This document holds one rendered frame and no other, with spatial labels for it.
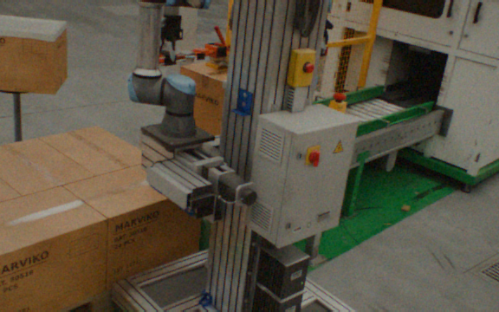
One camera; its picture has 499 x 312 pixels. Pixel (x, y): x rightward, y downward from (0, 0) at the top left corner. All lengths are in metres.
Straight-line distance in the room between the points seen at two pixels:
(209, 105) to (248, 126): 0.86
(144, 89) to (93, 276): 0.99
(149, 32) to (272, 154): 0.67
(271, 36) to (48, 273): 1.41
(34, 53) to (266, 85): 2.20
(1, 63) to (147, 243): 1.71
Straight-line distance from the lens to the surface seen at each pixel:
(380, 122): 4.35
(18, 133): 4.53
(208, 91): 3.16
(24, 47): 4.13
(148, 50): 2.39
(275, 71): 2.21
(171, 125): 2.43
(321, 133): 2.18
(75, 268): 2.86
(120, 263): 3.02
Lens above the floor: 1.96
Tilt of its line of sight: 23 degrees down
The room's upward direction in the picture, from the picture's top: 7 degrees clockwise
